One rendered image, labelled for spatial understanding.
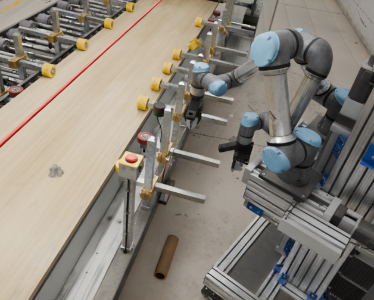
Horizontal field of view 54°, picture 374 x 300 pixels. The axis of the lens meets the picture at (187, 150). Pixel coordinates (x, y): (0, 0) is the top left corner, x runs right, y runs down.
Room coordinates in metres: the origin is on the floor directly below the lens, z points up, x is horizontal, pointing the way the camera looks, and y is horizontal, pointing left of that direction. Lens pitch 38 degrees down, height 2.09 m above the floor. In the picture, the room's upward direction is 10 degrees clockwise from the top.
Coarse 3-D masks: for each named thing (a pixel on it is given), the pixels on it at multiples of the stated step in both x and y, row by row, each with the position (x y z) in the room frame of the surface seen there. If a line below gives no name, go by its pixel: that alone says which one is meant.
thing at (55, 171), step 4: (56, 164) 1.22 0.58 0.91; (52, 168) 1.19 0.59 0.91; (56, 168) 1.18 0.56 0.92; (60, 168) 1.20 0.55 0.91; (52, 172) 1.16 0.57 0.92; (56, 172) 1.17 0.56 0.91; (60, 172) 1.17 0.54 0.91; (48, 176) 1.14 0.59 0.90; (52, 176) 1.15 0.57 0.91; (60, 176) 1.16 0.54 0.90
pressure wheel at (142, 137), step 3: (141, 132) 1.57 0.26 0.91; (144, 132) 1.58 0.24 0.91; (147, 132) 1.58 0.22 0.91; (138, 135) 1.54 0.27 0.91; (141, 135) 1.55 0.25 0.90; (144, 135) 1.55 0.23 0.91; (147, 135) 1.56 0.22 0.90; (150, 135) 1.56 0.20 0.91; (138, 138) 1.53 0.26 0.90; (141, 138) 1.52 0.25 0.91; (144, 138) 1.53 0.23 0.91; (147, 138) 1.53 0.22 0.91; (138, 141) 1.52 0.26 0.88; (141, 141) 1.51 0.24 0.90; (144, 141) 1.51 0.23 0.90; (141, 144) 1.51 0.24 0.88; (144, 144) 1.51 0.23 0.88; (144, 150) 1.55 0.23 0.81
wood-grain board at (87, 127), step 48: (144, 0) 3.77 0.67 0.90; (96, 48) 2.50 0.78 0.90; (144, 48) 2.64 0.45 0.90; (48, 96) 1.77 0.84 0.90; (96, 96) 1.86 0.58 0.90; (48, 144) 1.36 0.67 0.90; (96, 144) 1.42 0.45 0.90; (0, 192) 1.01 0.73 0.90; (48, 192) 1.05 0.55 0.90; (96, 192) 1.10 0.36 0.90; (0, 240) 0.78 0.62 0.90; (48, 240) 0.82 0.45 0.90; (0, 288) 0.61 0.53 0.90
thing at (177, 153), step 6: (156, 150) 1.53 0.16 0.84; (174, 150) 1.53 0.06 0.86; (180, 150) 1.54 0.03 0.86; (174, 156) 1.51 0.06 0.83; (180, 156) 1.51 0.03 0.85; (186, 156) 1.50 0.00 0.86; (192, 156) 1.50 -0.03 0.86; (198, 156) 1.51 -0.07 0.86; (198, 162) 1.49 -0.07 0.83; (204, 162) 1.49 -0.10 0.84; (210, 162) 1.48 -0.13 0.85; (216, 162) 1.48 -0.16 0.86
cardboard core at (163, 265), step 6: (168, 240) 1.55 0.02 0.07; (174, 240) 1.55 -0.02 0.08; (168, 246) 1.49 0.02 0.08; (174, 246) 1.51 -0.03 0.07; (162, 252) 1.45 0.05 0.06; (168, 252) 1.45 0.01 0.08; (162, 258) 1.40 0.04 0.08; (168, 258) 1.41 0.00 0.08; (162, 264) 1.35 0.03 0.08; (168, 264) 1.37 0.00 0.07; (156, 270) 1.31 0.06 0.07; (162, 270) 1.31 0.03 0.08; (168, 270) 1.34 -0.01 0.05; (156, 276) 1.30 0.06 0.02; (162, 276) 1.31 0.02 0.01
